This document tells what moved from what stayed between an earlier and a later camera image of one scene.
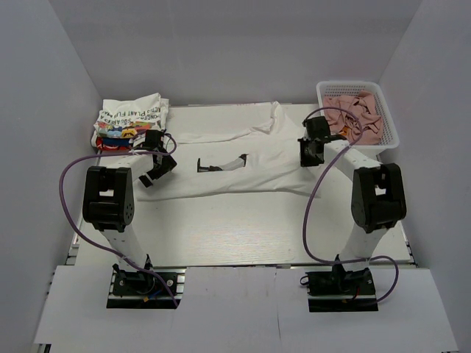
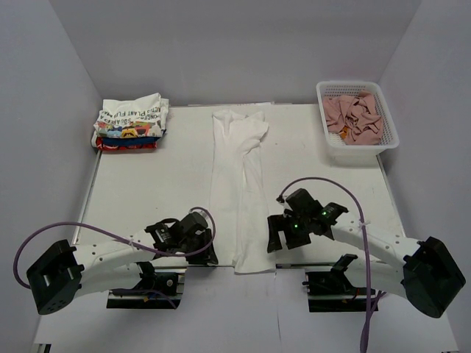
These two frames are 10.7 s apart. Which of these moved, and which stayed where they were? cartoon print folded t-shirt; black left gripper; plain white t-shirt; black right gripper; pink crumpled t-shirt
Moved: black left gripper; black right gripper; plain white t-shirt
Stayed: cartoon print folded t-shirt; pink crumpled t-shirt
